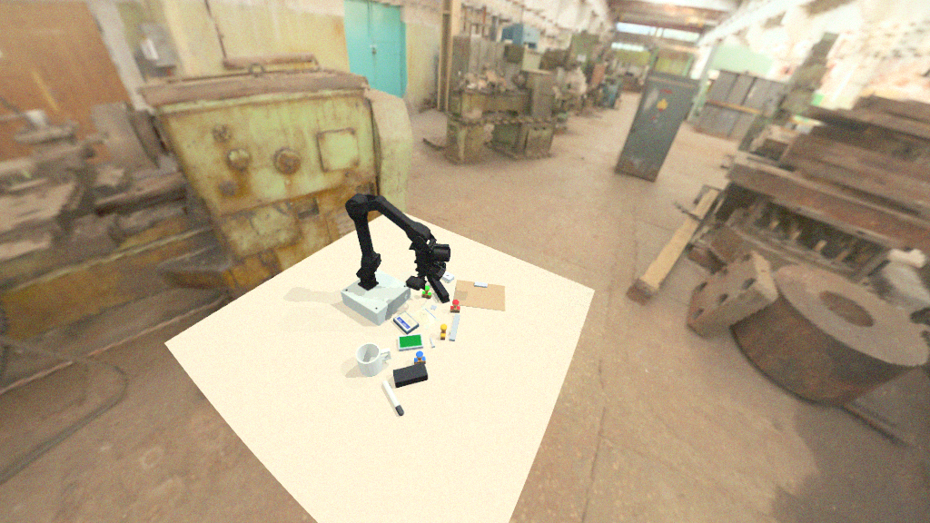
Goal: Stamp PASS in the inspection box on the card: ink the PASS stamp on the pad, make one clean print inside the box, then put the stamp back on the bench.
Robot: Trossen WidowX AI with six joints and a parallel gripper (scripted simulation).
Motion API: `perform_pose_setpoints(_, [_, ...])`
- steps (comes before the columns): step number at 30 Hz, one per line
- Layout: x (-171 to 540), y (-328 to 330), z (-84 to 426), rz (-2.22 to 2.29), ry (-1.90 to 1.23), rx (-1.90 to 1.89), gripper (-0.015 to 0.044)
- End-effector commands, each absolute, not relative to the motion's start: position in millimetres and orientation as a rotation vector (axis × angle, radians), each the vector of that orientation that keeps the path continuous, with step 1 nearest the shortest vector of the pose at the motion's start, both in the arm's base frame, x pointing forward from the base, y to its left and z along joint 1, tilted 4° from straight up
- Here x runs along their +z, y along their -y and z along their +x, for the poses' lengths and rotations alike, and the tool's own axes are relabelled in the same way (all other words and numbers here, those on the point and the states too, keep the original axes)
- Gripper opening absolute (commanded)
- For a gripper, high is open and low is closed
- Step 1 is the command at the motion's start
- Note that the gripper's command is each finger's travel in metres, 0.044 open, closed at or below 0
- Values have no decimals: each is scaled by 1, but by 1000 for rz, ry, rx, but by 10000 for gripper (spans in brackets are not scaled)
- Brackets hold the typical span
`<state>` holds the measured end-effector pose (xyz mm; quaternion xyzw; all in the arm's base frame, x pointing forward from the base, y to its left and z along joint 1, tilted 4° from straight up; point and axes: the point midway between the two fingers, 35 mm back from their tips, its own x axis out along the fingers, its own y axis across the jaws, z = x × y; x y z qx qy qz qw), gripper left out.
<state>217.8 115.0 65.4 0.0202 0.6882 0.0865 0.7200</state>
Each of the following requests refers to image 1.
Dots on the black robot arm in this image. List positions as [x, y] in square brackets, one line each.
[358, 207]

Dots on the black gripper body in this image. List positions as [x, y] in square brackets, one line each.
[416, 283]

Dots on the white mug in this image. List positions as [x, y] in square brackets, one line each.
[369, 358]

